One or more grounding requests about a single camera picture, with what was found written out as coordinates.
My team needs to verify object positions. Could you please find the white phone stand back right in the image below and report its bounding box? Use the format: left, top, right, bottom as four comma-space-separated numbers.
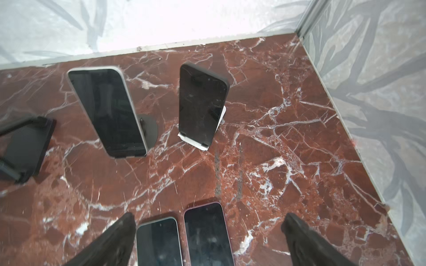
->
177, 105, 227, 152

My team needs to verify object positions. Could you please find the black folding phone stand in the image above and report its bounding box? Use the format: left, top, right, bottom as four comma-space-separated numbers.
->
1, 116, 57, 184

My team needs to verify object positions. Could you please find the phone pink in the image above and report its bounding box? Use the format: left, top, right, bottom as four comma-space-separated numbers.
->
184, 202, 235, 266

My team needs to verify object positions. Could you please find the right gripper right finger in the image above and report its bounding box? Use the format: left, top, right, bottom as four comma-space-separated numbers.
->
281, 212, 354, 266

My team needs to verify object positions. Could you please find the grey round phone stand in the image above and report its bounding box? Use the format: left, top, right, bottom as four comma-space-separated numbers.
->
138, 114, 158, 151

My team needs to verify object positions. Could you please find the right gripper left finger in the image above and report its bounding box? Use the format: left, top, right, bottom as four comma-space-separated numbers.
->
66, 212, 136, 266

